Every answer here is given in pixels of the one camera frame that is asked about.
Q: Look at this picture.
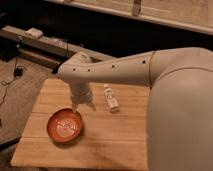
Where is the orange ceramic bowl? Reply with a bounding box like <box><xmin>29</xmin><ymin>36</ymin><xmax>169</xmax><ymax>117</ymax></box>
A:
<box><xmin>47</xmin><ymin>108</ymin><xmax>84</xmax><ymax>143</ymax></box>

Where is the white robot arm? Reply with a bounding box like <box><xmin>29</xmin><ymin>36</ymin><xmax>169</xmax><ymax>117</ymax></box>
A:
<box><xmin>57</xmin><ymin>47</ymin><xmax>213</xmax><ymax>171</ymax></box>

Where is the wooden board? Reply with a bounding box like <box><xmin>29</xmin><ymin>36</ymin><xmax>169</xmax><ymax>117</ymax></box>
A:
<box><xmin>11</xmin><ymin>79</ymin><xmax>149</xmax><ymax>171</ymax></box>

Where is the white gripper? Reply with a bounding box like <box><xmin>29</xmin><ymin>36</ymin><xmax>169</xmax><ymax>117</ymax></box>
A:
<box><xmin>69</xmin><ymin>83</ymin><xmax>96</xmax><ymax>112</ymax></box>

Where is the small white bottle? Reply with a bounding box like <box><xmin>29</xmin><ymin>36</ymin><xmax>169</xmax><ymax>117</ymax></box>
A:
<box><xmin>104</xmin><ymin>84</ymin><xmax>119</xmax><ymax>113</ymax></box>

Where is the white block on beam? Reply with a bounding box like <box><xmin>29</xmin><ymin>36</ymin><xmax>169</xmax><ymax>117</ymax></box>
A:
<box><xmin>25</xmin><ymin>28</ymin><xmax>43</xmax><ymax>39</ymax></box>

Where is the black cable with plug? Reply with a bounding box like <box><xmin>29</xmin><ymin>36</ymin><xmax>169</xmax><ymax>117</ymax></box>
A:
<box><xmin>0</xmin><ymin>36</ymin><xmax>26</xmax><ymax>107</ymax></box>

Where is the long wooden beam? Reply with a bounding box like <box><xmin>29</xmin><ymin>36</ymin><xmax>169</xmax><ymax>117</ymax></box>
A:
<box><xmin>0</xmin><ymin>25</ymin><xmax>113</xmax><ymax>61</ymax></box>

